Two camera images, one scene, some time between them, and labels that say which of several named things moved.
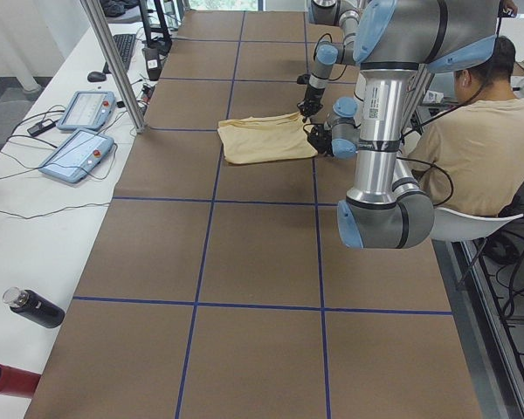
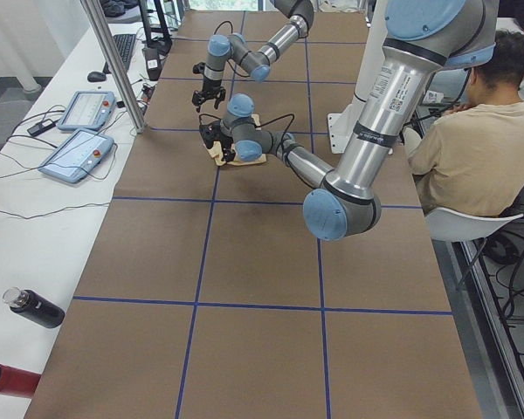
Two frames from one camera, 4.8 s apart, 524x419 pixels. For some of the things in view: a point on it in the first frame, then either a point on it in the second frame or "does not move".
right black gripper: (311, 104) to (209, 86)
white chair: (451, 225) does not move
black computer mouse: (96, 77) does not move
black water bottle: (34, 306) does not move
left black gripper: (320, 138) to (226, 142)
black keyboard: (125, 44) does not move
